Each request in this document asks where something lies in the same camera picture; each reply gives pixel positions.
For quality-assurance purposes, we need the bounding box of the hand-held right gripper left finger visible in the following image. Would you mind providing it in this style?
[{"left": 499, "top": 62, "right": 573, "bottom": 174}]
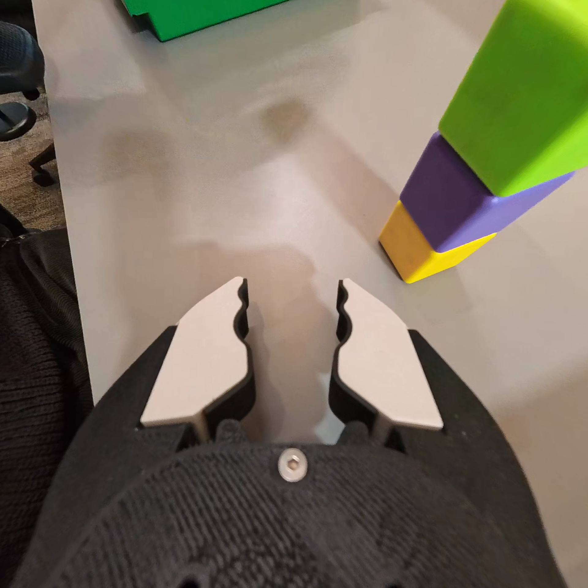
[{"left": 140, "top": 277, "right": 256, "bottom": 437}]

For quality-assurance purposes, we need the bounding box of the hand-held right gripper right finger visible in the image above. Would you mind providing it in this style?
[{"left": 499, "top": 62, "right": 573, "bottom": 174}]
[{"left": 329, "top": 279, "right": 444, "bottom": 444}]

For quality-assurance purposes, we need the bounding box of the yellow cube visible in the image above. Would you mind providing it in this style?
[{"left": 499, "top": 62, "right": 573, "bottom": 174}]
[{"left": 379, "top": 201, "right": 497, "bottom": 284}]

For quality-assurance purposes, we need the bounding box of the purple cube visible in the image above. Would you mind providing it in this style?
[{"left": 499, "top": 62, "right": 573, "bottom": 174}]
[{"left": 400, "top": 132, "right": 575, "bottom": 253}]

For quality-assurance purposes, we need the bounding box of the lime green cube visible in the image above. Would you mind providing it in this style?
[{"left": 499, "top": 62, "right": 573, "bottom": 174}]
[{"left": 439, "top": 0, "right": 588, "bottom": 198}]

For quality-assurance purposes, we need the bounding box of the green plastic bin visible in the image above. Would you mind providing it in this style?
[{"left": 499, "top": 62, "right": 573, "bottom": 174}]
[{"left": 120, "top": 0, "right": 295, "bottom": 43}]

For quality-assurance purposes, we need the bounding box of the grey desk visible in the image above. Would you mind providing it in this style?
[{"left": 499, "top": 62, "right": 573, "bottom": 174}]
[{"left": 31, "top": 0, "right": 588, "bottom": 588}]

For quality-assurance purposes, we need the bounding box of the black swivel chair base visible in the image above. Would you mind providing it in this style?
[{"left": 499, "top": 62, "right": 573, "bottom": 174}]
[{"left": 0, "top": 21, "right": 58, "bottom": 187}]

